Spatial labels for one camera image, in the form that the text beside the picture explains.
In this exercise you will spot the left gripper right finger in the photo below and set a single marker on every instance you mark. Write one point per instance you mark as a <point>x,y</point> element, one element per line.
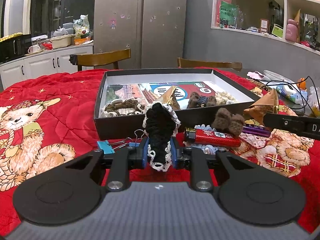
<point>194,160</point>

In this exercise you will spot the black crochet scrunchie white trim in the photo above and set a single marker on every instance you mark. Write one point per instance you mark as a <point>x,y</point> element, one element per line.
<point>160,125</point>

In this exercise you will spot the black microwave oven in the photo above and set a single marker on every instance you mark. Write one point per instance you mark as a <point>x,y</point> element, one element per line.
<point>15,47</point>

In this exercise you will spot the brown beige scrunchie in box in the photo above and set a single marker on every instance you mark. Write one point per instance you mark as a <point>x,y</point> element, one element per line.
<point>119,107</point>

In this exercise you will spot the black shallow cardboard box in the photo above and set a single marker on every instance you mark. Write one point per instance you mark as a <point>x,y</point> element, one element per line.
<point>147,85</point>

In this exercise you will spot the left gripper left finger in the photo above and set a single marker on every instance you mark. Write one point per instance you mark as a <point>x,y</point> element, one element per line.
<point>126,159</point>

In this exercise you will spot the brown knitted hair bow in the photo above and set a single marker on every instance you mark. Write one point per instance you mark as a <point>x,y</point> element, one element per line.
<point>225,121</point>

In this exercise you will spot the white kitchen cabinet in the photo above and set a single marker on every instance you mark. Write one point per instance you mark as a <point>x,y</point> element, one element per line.
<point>43,63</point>

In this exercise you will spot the beige plastic basin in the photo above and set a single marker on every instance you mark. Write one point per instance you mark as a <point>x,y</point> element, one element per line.
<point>61,41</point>

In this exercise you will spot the wooden chair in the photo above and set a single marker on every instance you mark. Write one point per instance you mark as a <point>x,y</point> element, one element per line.
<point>100,60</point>
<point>185,63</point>

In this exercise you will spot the purple bar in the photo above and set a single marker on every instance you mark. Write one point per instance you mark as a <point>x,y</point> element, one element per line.
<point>256,130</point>

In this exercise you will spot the wooden chair left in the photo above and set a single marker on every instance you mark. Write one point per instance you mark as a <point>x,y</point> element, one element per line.
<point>100,60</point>

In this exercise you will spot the blue binder clip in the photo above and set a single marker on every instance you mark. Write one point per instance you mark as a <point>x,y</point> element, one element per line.
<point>112,147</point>

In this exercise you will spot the gold paper cone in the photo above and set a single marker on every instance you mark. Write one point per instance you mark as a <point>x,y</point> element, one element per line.
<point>269,103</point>

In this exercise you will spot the white wall shelf unit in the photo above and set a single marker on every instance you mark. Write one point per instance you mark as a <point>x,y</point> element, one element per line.
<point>255,10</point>

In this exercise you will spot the silver double door refrigerator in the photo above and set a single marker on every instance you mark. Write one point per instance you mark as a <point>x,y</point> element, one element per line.
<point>152,29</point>

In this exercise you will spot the red bear print blanket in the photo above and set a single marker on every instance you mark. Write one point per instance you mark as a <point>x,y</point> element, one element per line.
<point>71,122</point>

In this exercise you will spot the white plate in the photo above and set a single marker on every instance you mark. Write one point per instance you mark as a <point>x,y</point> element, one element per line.
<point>276,77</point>

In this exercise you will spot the wooden chair right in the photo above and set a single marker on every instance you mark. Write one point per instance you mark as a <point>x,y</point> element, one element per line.
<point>185,63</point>

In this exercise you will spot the green sign on shelf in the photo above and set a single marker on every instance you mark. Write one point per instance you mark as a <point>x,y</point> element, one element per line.
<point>228,13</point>

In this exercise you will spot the brown bow in box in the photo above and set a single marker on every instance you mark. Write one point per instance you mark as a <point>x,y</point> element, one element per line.
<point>197,101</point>

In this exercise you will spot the red lighter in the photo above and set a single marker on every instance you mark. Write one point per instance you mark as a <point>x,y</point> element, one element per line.
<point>207,137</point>

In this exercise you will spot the pink bottle on shelf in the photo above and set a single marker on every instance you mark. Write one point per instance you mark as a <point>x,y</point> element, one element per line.
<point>292,30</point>

